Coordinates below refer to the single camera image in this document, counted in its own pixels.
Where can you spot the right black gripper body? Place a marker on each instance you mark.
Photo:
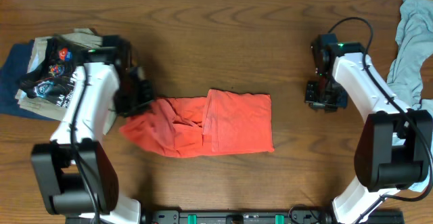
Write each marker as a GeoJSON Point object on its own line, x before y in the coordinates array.
{"type": "Point", "coordinates": [322, 97]}

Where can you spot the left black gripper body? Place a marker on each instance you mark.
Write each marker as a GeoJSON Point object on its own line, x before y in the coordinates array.
{"type": "Point", "coordinates": [136, 95]}

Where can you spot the red printed t-shirt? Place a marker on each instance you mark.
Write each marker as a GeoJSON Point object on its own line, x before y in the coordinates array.
{"type": "Point", "coordinates": [221, 123]}

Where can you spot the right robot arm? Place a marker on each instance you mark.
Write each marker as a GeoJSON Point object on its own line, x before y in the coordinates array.
{"type": "Point", "coordinates": [393, 151]}

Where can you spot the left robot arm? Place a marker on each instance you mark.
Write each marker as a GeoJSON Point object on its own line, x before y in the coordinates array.
{"type": "Point", "coordinates": [73, 172]}

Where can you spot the beige folded garment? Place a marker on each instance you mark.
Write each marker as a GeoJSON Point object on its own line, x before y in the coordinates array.
{"type": "Point", "coordinates": [81, 36]}

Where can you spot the black printed folded shirt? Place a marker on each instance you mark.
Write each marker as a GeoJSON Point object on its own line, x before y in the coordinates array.
{"type": "Point", "coordinates": [52, 80]}

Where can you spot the grey t-shirt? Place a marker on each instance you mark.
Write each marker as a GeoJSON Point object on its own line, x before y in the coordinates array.
{"type": "Point", "coordinates": [414, 40]}

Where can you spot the navy folded garment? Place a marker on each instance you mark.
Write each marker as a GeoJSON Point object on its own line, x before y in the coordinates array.
{"type": "Point", "coordinates": [14, 67]}

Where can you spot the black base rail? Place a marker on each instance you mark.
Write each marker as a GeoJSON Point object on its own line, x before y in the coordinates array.
{"type": "Point", "coordinates": [296, 215]}

